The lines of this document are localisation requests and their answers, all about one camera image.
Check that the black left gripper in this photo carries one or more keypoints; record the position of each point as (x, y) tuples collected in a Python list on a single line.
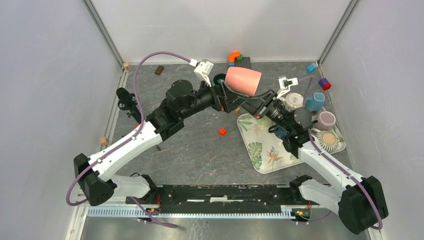
[(220, 102)]

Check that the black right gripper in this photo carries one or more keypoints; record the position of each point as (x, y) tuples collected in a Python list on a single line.
[(253, 105)]

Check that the pink mug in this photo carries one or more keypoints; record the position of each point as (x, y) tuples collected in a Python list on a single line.
[(243, 80)]

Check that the dark green mug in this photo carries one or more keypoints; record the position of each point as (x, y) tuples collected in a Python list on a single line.
[(219, 79)]

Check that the dark blue mug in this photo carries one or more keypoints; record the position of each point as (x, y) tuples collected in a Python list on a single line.
[(278, 131)]

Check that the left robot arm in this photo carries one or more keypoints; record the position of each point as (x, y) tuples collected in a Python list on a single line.
[(96, 174)]

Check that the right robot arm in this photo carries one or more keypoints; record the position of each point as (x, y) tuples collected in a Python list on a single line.
[(358, 201)]

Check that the cream upside-down mug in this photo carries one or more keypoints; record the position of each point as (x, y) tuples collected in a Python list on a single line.
[(293, 101)]

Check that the light blue mug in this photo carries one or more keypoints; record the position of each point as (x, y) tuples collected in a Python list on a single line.
[(315, 102)]

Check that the lilac mug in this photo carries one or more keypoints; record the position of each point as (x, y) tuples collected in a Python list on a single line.
[(325, 120)]

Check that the white striped mug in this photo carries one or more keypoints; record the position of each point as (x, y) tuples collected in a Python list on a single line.
[(328, 140)]

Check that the red cube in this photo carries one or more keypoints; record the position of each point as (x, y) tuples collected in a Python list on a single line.
[(222, 131)]

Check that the grey lego baseplate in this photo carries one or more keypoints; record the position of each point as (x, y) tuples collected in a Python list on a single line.
[(245, 63)]

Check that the orange curved lego brick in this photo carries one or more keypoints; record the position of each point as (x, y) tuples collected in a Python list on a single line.
[(234, 56)]

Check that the light blue block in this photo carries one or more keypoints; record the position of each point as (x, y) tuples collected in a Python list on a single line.
[(311, 67)]

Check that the purple and red block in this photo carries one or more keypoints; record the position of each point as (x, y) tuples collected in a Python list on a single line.
[(324, 84)]

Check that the brown block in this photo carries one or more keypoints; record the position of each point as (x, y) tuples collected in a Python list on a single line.
[(159, 70)]

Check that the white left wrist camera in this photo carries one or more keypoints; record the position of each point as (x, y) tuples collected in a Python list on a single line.
[(202, 71)]

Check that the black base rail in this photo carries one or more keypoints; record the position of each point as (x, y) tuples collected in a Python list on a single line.
[(223, 199)]

